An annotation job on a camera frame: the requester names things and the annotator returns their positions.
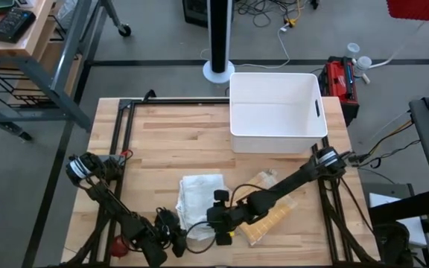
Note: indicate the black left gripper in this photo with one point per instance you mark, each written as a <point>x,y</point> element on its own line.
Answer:
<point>162,242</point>

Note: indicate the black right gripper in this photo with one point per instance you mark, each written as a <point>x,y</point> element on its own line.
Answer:
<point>223,219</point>

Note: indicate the yellow checked towel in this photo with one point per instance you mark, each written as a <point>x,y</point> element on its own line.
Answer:
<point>270,219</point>

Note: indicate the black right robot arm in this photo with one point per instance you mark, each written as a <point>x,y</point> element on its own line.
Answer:
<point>292,178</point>

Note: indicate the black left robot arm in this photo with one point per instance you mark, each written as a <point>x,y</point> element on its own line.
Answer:
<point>106,197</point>

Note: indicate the red apple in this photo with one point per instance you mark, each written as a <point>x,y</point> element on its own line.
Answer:
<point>119,246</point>

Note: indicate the white perforated plastic basket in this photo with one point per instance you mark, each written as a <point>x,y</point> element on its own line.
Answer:
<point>278,108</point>

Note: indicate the white board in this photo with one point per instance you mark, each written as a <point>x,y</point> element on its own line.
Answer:
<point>382,201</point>

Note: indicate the red black tool bag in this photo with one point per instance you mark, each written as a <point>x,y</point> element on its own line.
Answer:
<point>339,82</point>

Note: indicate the orange power plug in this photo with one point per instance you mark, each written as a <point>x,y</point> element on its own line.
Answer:
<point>290,23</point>

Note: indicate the white plastic jar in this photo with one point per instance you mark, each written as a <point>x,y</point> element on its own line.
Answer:
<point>352,49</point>
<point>362,65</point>

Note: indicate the black equipment box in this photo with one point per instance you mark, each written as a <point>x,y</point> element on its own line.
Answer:
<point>196,13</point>

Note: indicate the black caster wheel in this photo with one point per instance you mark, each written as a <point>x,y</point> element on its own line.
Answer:
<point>124,30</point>

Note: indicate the black keypad device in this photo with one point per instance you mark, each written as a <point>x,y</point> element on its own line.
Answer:
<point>13,24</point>

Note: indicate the green box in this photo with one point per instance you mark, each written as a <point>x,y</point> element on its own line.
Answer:
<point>2,3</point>

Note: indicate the red foam panel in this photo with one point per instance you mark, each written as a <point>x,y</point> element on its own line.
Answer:
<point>419,9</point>

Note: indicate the black aluminium table frame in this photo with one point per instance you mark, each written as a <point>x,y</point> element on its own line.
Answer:
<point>196,101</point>

